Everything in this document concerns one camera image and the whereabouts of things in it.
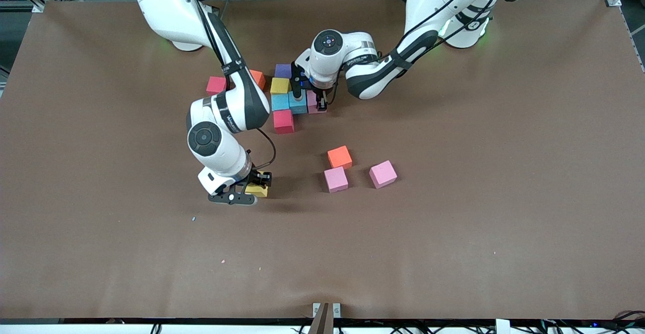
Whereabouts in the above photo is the light pink foam cube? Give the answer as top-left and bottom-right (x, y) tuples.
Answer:
(369, 160), (398, 189)
(324, 166), (349, 193)
(306, 91), (328, 115)

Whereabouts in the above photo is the metal table clamp bracket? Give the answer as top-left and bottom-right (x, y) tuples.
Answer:
(308, 302), (342, 334)

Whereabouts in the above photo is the aluminium table edge rail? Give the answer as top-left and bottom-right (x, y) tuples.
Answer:
(621, 6), (645, 73)

